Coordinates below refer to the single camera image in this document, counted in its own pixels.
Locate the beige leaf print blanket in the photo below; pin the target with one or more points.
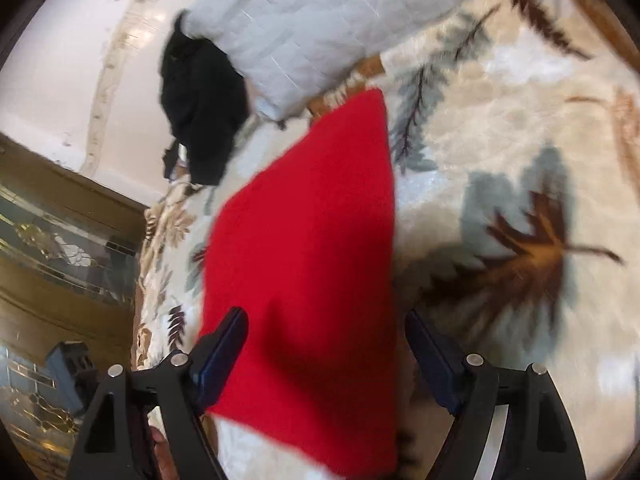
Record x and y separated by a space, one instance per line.
500 125

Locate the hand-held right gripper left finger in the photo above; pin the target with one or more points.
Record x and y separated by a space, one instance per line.
225 355

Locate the purple and white cloth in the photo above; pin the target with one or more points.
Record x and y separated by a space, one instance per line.
176 160

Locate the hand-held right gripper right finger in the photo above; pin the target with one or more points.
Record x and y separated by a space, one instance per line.
431 357

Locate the wooden glass door cabinet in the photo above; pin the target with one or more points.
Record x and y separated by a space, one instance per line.
60 240

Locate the black clothes pile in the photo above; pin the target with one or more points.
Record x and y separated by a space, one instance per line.
200 105

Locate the red and blue knit sweater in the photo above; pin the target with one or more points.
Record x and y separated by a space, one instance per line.
310 240

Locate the grey quilted pillow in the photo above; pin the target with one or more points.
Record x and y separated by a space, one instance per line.
310 25

